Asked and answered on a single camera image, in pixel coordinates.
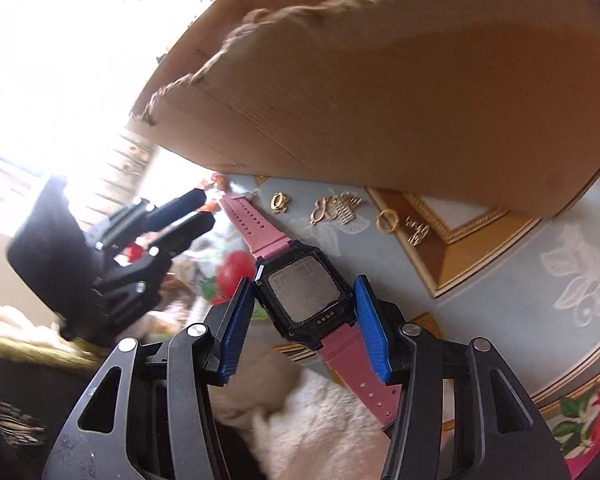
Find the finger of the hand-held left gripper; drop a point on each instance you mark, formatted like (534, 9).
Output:
(175, 205)
(185, 235)

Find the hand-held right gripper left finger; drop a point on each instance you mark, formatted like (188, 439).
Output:
(235, 327)

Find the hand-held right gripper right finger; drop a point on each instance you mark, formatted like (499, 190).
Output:
(372, 332)

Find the small gold twisted earring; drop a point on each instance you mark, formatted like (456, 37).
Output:
(280, 203)

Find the gold comb charm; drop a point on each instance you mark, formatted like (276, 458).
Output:
(347, 208)

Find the brown cardboard box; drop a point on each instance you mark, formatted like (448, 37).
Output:
(380, 85)

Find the green shaggy rug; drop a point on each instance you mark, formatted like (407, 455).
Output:
(20, 351)

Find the white fluffy cloth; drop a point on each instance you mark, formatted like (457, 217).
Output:
(305, 420)

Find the fruit print tablecloth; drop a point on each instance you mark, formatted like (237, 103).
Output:
(480, 300)

